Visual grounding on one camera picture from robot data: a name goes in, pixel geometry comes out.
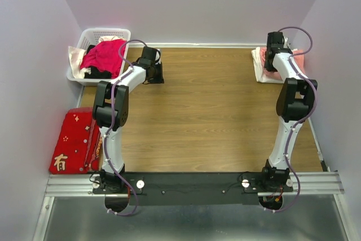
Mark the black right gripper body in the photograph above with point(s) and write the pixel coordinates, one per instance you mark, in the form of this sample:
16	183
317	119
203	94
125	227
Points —
267	66

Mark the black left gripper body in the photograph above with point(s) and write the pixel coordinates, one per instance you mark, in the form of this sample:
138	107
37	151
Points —
157	77

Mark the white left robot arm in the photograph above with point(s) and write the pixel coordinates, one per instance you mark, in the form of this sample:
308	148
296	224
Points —
111	110

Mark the aluminium frame rail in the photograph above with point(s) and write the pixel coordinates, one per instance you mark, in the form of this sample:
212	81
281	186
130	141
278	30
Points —
71	211

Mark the red printed cloth bag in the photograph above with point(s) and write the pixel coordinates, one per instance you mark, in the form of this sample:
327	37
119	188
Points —
78	147

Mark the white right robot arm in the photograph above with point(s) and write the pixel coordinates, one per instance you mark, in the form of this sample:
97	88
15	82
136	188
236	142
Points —
295	104

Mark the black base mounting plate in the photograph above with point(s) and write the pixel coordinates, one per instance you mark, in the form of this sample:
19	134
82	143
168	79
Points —
188	188

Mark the magenta t shirt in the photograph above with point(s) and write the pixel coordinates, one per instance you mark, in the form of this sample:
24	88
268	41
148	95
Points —
111	48

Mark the black garment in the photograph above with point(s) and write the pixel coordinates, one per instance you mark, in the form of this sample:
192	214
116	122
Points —
96	63

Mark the cream white garment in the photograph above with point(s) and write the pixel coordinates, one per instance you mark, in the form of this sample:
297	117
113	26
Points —
76	56

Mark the salmon pink t shirt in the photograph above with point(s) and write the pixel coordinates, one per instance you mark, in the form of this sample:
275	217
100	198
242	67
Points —
299	59

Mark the folded white t shirt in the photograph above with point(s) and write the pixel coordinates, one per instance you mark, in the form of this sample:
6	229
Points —
261	74

